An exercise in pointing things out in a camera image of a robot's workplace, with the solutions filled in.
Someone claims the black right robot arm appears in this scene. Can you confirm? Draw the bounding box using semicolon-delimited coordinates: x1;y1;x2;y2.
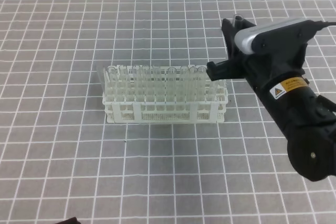
207;15;335;182

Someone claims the white test tube rack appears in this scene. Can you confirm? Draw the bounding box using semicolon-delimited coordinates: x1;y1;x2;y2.
102;65;228;124

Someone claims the clear glass test tube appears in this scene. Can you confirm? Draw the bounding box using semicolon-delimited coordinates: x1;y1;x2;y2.
232;14;244;30

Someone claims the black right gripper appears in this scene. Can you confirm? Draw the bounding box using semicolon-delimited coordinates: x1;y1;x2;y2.
207;18;307;89

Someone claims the leaning clear test tube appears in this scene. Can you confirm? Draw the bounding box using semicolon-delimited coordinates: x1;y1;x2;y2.
96;64;107;94

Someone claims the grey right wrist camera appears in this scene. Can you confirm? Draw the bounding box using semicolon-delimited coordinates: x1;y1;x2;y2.
234;18;318;55

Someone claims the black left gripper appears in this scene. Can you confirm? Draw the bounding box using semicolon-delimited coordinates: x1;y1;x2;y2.
56;217;79;224

